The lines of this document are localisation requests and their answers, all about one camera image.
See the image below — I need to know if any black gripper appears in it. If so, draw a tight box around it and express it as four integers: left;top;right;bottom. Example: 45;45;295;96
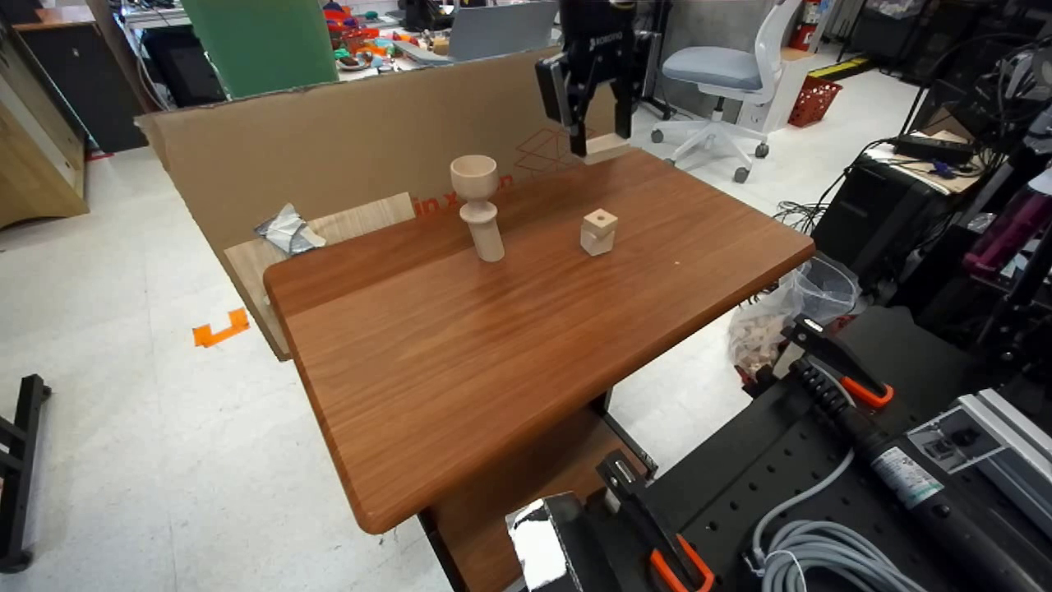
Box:
557;0;647;161

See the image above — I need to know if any wooden cube with hole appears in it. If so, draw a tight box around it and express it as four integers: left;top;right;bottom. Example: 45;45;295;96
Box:
575;208;620;261

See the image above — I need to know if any grey office chair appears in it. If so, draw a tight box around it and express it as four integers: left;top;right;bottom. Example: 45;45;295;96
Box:
647;0;808;187

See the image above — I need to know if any round wooden cup piece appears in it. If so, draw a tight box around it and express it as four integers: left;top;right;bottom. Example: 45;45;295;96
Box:
447;152;502;204

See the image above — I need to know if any red basket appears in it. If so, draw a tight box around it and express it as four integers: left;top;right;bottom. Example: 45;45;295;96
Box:
785;76;845;133

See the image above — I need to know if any red fire extinguisher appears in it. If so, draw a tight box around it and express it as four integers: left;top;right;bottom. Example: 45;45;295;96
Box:
785;0;825;52

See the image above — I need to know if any large cardboard panel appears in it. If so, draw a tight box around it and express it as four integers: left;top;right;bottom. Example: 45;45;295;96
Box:
135;44;624;255

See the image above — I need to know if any clear plastic bag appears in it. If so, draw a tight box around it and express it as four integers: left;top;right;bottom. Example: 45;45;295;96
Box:
728;251;864;379

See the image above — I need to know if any black equipment cart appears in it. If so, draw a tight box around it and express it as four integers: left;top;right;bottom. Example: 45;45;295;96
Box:
812;133;997;305

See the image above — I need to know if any crumpled grey paper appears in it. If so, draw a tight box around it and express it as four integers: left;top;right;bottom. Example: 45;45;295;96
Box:
254;200;330;261

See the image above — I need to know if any black orange clamp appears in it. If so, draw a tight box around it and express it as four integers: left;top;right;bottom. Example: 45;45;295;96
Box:
778;315;897;414
594;451;720;592

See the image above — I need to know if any green board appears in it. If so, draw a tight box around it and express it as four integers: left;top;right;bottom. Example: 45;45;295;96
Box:
179;0;343;103

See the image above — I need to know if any wooden table base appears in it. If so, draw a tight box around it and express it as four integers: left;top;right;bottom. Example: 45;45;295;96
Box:
418;398;662;592

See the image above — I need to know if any black perforated mounting board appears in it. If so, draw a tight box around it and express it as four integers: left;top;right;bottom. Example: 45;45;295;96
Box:
570;301;1052;592

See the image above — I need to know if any purple object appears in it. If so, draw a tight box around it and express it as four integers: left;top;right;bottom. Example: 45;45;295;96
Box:
961;187;1052;278

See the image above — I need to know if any shiny metal plate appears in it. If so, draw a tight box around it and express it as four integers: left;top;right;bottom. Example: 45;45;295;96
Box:
502;498;584;592

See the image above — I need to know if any black tube with label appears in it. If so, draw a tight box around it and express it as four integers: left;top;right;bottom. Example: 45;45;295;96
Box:
793;357;1050;592

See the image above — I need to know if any dark cabinet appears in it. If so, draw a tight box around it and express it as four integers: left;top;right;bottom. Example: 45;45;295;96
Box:
11;4;150;157

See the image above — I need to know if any light wooden cabinet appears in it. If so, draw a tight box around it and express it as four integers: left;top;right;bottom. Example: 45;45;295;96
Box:
0;28;93;230

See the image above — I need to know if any black metal floor stand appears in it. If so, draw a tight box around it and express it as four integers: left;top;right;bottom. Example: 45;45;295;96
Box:
0;373;55;574

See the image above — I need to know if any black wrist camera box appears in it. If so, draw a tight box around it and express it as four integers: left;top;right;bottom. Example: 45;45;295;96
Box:
533;48;575;126

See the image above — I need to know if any grey coiled cable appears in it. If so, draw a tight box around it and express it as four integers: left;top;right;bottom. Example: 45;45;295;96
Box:
746;446;929;592

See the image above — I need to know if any aluminium rail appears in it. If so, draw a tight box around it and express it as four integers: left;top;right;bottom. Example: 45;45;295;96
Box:
956;385;1052;540

